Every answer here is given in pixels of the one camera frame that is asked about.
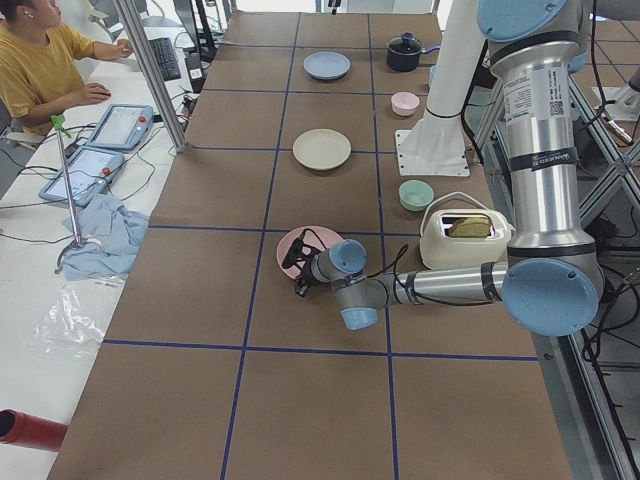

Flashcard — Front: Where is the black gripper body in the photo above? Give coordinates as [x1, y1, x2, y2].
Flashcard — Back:
[281, 227, 327, 296]

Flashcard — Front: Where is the pink plate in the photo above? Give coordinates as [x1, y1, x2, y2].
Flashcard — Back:
[276, 226, 344, 281]

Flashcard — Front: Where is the light blue plate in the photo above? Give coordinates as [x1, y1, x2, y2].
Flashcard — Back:
[303, 51, 351, 81]

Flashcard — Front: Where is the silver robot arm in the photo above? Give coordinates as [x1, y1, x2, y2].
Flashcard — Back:
[280, 1, 604, 337]

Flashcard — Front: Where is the beige plate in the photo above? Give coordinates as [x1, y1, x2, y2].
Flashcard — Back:
[293, 129, 351, 171]

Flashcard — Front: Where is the green bowl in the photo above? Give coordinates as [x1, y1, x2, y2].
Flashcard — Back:
[398, 179, 435, 212]

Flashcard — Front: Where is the cream toaster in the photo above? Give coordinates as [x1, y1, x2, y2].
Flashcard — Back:
[419, 191, 515, 270]

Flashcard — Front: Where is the bread slice in toaster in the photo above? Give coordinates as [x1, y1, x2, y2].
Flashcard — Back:
[447, 215, 492, 238]

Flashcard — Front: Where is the pink bowl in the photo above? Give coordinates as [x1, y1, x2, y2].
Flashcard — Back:
[391, 91, 420, 117]

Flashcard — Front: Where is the light blue cloth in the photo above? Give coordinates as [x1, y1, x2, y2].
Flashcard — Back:
[63, 194, 149, 280]

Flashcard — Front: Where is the upper teach pendant tablet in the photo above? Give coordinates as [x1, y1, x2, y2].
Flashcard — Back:
[86, 104, 154, 152]

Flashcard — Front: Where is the teach pendant tablet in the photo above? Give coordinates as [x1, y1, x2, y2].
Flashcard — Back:
[86, 104, 154, 152]
[38, 147, 125, 207]

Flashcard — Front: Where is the dark blue pot with lid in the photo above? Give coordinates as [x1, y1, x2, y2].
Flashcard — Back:
[386, 32, 441, 72]

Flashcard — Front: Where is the lower teach pendant tablet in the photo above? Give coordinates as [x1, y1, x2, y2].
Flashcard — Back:
[38, 147, 125, 207]

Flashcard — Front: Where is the light blue cup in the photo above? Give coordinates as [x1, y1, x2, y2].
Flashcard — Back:
[428, 65, 437, 89]

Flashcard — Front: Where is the clear plastic bag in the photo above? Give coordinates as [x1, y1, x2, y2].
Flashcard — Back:
[24, 279, 124, 361]

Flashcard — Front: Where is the black keyboard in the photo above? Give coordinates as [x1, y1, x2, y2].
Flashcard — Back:
[148, 37, 181, 81]

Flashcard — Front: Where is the metal stand with green clip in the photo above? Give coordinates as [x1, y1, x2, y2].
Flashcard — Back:
[51, 114, 106, 274]

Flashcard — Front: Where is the person in yellow shirt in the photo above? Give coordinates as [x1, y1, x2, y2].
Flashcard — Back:
[1, 1, 133, 135]

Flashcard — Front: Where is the red cylinder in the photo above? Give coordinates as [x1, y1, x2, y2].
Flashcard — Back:
[1, 409, 68, 452]

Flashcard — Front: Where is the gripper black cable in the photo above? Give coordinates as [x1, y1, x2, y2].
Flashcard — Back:
[294, 227, 496, 306]

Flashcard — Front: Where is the aluminium frame post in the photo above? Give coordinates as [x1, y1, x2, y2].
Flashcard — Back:
[114, 0, 187, 153]

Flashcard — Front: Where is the white camera pole base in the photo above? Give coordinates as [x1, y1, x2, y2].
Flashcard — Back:
[395, 0, 485, 177]

